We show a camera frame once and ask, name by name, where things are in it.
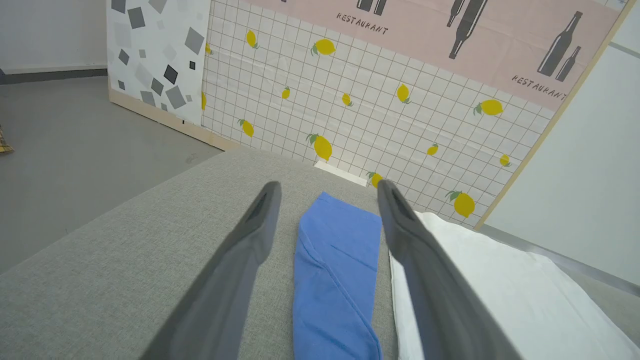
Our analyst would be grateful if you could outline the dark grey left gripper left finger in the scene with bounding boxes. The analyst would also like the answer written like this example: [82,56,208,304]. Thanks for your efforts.
[139,180,283,360]

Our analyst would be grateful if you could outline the lemon print partition panel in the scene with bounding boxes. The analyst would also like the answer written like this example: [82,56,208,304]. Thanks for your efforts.
[199,0,638,232]

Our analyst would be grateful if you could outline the white and blue shirt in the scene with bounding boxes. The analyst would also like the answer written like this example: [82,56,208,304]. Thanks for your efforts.
[292,191,640,360]

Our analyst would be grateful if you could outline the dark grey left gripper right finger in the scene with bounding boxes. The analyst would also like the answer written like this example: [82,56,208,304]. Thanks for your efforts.
[376,178,524,360]

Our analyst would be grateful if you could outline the grey squares print panel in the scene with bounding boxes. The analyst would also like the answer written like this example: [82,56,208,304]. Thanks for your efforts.
[105,0,242,152]

